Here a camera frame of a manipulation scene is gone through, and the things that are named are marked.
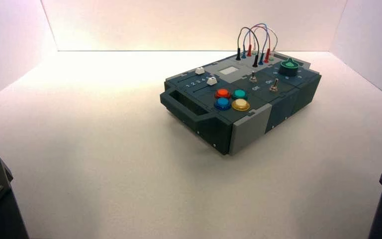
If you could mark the red round push button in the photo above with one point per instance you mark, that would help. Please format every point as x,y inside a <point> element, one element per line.
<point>223,93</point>

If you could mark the green rotary knob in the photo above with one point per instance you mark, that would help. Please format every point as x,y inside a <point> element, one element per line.
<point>289,67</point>

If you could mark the blue round push button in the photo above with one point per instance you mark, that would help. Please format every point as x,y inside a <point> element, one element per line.
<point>222,104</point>

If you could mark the teal round push button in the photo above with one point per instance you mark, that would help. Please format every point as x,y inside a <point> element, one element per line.
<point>239,94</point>

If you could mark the small white display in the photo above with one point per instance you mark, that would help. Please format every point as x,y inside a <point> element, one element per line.
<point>228,70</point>

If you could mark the metal toggle switch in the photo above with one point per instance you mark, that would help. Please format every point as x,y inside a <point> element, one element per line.
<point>253,78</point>
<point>274,85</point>

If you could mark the white slider knob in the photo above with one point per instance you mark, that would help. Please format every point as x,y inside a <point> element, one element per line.
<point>212,80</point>
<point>199,70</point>

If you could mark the yellow round push button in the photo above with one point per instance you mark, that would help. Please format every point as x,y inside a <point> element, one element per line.
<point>240,105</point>

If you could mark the dark blue grey control box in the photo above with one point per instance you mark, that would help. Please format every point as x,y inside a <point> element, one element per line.
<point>243,132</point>

